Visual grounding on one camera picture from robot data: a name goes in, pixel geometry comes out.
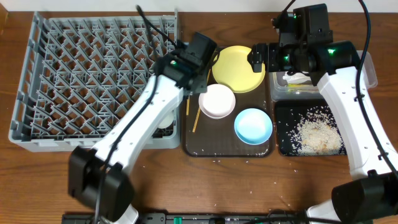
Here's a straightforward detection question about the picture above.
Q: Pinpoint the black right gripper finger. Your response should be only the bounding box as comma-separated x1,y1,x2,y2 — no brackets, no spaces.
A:
251,60,265,73
247,44,267,62

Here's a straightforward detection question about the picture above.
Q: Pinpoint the yellow plate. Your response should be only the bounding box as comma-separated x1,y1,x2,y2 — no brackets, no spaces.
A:
212,45,266,93

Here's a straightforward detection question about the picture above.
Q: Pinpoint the white napkin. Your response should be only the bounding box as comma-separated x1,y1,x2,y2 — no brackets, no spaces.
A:
282,73,311,85

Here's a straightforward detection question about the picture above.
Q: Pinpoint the green yellow snack wrapper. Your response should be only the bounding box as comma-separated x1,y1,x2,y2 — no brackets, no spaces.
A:
287,84,318,93

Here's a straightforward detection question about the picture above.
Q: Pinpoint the pink bowl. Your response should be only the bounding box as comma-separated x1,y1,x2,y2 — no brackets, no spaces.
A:
198,84,236,119

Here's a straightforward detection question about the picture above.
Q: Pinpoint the light blue bowl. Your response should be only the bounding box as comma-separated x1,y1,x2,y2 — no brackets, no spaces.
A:
234,108,273,146

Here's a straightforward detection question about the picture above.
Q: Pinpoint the white cup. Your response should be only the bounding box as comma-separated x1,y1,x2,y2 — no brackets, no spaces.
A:
158,112,174,129

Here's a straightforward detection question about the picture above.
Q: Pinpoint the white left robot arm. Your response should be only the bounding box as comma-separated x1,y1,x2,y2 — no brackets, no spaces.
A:
68,32,217,223

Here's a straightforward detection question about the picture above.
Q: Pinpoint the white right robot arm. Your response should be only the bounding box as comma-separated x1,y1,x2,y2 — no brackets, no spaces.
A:
247,4,397,223

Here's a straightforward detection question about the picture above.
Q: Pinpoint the clear plastic waste bin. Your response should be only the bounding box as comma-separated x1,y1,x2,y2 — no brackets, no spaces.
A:
269,52,378,101

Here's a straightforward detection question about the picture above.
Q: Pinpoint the black waste tray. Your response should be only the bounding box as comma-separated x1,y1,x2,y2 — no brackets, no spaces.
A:
275,100,346,156

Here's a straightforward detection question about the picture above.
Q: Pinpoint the right wooden chopstick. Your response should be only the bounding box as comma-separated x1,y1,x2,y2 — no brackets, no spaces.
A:
192,69,211,133

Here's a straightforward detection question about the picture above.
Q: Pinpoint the dark brown serving tray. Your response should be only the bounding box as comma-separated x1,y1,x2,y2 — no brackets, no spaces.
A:
181,45,276,158

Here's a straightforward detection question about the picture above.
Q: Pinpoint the rice food scraps pile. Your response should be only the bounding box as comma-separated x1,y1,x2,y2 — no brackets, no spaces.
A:
287,106,345,156

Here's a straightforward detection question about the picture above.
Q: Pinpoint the grey plastic dish rack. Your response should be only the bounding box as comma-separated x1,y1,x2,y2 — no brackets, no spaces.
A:
8,9,182,153

